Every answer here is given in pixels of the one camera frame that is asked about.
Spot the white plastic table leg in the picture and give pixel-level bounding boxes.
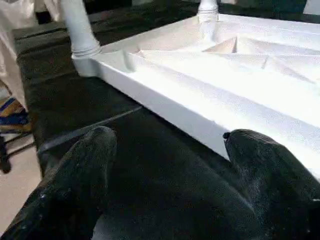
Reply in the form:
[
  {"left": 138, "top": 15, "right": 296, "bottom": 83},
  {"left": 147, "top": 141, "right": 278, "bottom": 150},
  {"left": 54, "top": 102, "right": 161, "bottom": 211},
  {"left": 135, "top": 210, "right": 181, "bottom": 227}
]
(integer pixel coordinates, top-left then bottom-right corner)
[
  {"left": 59, "top": 0, "right": 103, "bottom": 58},
  {"left": 198, "top": 0, "right": 220, "bottom": 23}
]

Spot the black work mat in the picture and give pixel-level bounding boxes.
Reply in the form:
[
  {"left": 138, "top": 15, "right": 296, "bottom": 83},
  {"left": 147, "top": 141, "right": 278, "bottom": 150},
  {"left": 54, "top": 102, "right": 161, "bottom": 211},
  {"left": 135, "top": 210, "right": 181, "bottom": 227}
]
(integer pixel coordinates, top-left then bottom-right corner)
[{"left": 12, "top": 0, "right": 320, "bottom": 240}]

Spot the black folding stand leg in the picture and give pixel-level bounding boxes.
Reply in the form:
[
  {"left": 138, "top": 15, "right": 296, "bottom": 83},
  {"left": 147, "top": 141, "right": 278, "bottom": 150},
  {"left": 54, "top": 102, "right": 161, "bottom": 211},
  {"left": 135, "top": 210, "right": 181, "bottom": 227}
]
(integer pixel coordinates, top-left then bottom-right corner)
[{"left": 0, "top": 132, "right": 35, "bottom": 175}]

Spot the white cabinet with openings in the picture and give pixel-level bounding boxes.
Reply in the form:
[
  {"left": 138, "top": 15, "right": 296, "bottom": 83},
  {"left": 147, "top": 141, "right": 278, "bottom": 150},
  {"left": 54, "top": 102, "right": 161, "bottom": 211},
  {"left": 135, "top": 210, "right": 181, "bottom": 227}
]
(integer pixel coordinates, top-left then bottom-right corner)
[{"left": 303, "top": 0, "right": 320, "bottom": 16}]

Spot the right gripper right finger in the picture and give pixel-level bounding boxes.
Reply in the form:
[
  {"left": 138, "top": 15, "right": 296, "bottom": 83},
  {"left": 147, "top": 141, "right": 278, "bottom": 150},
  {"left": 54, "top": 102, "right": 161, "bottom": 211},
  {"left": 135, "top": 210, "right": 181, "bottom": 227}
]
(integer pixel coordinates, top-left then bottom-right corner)
[{"left": 223, "top": 128, "right": 320, "bottom": 240}]

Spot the white plastic table top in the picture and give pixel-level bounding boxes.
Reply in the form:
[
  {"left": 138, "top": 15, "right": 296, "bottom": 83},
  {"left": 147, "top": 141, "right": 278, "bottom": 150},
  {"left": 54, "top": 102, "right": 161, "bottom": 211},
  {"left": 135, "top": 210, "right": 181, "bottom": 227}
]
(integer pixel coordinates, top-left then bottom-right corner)
[{"left": 72, "top": 13, "right": 320, "bottom": 181}]

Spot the blue yellow patterned cloth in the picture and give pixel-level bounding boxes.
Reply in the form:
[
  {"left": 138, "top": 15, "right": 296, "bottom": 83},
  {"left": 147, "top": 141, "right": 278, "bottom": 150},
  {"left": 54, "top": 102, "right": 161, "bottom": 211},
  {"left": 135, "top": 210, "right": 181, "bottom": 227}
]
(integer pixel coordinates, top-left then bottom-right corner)
[{"left": 0, "top": 96, "right": 32, "bottom": 135}]

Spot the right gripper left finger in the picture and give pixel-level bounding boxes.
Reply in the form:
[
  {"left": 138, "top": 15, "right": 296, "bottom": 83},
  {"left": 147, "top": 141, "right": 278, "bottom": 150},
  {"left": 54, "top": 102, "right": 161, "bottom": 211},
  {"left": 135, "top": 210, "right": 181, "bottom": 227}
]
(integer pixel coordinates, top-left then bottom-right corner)
[{"left": 0, "top": 125, "right": 118, "bottom": 240}]

